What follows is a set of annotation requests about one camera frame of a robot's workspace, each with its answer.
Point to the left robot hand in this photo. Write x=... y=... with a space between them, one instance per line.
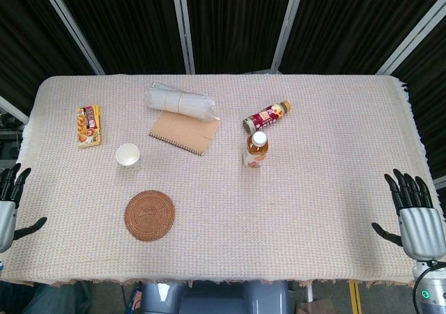
x=7 y=216

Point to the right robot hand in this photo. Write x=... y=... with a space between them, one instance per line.
x=420 y=228

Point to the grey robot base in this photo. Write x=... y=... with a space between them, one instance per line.
x=212 y=298

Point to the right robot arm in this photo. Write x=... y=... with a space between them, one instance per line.
x=431 y=286

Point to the white paper cup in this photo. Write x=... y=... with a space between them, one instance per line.
x=128 y=156

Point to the round woven coaster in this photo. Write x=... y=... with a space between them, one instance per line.
x=150 y=216

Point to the yellow snack box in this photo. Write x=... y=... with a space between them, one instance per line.
x=88 y=126

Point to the brown cardboard box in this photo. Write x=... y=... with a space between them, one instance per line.
x=311 y=307

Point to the amber tea bottle white cap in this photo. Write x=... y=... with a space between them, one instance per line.
x=256 y=150

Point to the red label drink bottle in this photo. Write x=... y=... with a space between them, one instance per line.
x=266 y=116

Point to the brown spiral notebook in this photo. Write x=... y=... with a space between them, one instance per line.
x=186 y=131

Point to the pink woven tablecloth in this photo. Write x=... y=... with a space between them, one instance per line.
x=223 y=202

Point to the bundle of clear plastic cups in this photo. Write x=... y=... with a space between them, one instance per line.
x=179 y=100

